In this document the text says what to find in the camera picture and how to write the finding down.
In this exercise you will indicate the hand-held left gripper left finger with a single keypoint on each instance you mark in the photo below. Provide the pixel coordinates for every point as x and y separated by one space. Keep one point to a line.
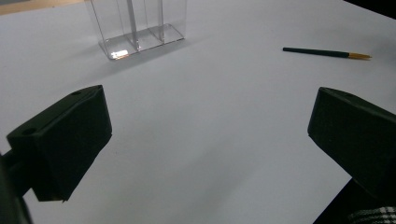
68 140

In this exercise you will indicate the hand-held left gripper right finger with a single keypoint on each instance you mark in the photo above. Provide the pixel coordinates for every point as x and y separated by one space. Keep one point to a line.
358 140

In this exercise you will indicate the dark green gold pen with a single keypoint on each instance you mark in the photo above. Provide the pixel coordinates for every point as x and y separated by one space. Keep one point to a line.
323 53

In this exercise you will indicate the clear acrylic organizer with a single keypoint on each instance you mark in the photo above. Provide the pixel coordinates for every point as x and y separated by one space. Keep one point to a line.
140 34

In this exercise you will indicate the checkered cloth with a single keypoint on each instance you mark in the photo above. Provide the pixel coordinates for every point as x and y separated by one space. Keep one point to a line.
373 215

